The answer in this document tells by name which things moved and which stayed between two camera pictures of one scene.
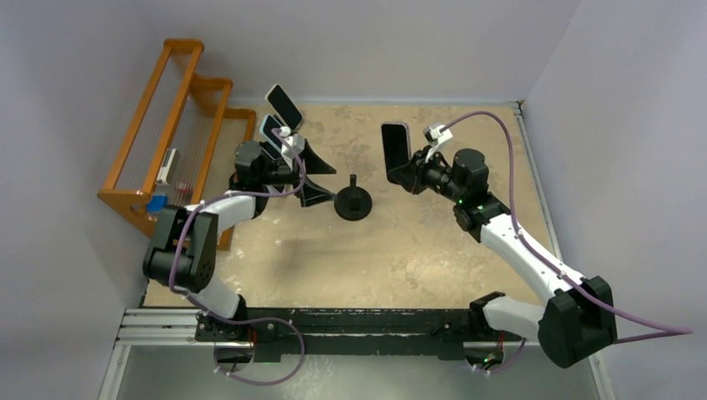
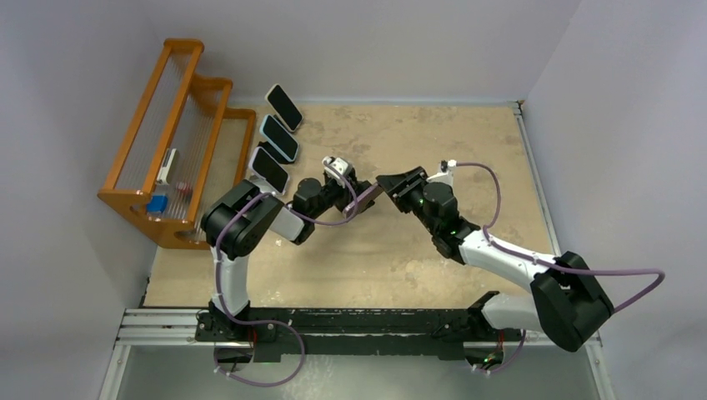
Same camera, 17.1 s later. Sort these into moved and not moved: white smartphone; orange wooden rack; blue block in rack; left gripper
Moved: left gripper
Not moved: orange wooden rack; blue block in rack; white smartphone
